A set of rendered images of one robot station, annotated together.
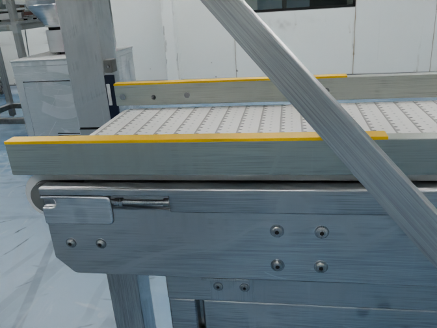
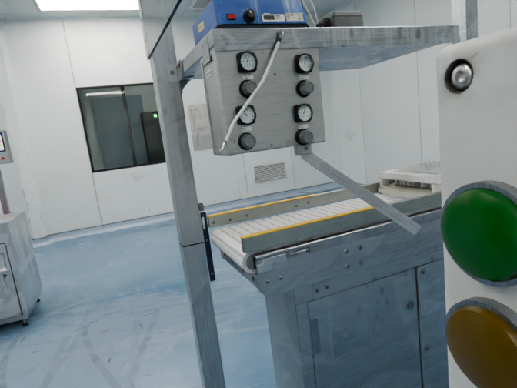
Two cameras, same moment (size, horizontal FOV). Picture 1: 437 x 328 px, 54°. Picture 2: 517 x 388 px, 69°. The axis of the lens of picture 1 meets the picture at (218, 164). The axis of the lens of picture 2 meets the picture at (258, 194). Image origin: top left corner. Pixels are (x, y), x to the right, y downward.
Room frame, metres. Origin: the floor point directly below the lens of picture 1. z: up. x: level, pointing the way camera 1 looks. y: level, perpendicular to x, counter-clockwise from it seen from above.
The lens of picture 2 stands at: (-0.27, 0.56, 1.16)
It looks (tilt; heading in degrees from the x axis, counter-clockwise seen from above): 10 degrees down; 328
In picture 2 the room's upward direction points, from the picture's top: 7 degrees counter-clockwise
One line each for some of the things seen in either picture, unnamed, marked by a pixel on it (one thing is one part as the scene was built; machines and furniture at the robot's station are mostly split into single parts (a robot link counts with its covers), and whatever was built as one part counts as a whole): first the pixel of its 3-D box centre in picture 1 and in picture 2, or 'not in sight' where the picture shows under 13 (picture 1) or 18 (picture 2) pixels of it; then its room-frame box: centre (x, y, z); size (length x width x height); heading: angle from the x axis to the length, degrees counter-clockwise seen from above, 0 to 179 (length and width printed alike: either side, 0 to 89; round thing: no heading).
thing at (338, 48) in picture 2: not in sight; (308, 56); (0.49, -0.12, 1.33); 0.62 x 0.38 x 0.04; 80
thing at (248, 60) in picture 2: not in sight; (247, 61); (0.34, 0.16, 1.29); 0.04 x 0.01 x 0.04; 80
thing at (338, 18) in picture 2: not in sight; (338, 28); (0.42, -0.16, 1.38); 0.12 x 0.07 x 0.06; 80
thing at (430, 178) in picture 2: not in sight; (435, 172); (0.41, -0.51, 0.97); 0.25 x 0.24 x 0.02; 169
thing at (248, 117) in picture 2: not in sight; (245, 115); (0.35, 0.18, 1.19); 0.04 x 0.01 x 0.04; 80
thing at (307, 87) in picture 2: not in sight; (305, 85); (0.32, 0.05, 1.24); 0.03 x 0.02 x 0.04; 80
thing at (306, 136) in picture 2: not in sight; (305, 134); (0.32, 0.06, 1.14); 0.03 x 0.03 x 0.04; 80
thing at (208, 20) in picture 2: not in sight; (247, 24); (0.47, 0.07, 1.39); 0.21 x 0.20 x 0.09; 170
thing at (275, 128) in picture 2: not in sight; (264, 100); (0.39, 0.10, 1.22); 0.22 x 0.11 x 0.20; 80
